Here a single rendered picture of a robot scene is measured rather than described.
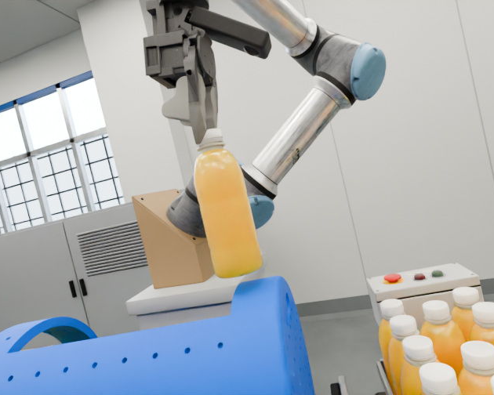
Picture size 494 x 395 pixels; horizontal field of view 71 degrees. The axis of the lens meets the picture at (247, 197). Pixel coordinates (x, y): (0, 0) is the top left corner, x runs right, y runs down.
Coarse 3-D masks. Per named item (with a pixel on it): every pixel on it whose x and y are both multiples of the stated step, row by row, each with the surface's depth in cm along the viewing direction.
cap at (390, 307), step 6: (384, 300) 65; (390, 300) 64; (396, 300) 63; (384, 306) 62; (390, 306) 61; (396, 306) 61; (402, 306) 62; (384, 312) 62; (390, 312) 61; (396, 312) 61; (402, 312) 62
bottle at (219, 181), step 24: (216, 144) 48; (216, 168) 46; (240, 168) 49; (216, 192) 46; (240, 192) 47; (216, 216) 46; (240, 216) 47; (216, 240) 47; (240, 240) 46; (216, 264) 47; (240, 264) 46
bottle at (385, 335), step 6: (384, 318) 62; (384, 324) 62; (384, 330) 62; (390, 330) 61; (384, 336) 62; (390, 336) 61; (384, 342) 62; (384, 348) 62; (384, 354) 62; (384, 360) 63; (384, 366) 64; (390, 378) 62; (390, 384) 63
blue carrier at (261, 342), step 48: (240, 288) 49; (288, 288) 56; (0, 336) 55; (96, 336) 69; (144, 336) 45; (192, 336) 43; (240, 336) 41; (288, 336) 44; (0, 384) 46; (48, 384) 44; (96, 384) 42; (144, 384) 41; (192, 384) 40; (240, 384) 38; (288, 384) 37
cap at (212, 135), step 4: (208, 132) 48; (212, 132) 48; (216, 132) 48; (220, 132) 49; (204, 136) 48; (208, 136) 48; (212, 136) 48; (216, 136) 48; (220, 136) 48; (204, 140) 48; (208, 140) 48; (212, 140) 48; (216, 140) 48; (220, 140) 48; (200, 144) 48
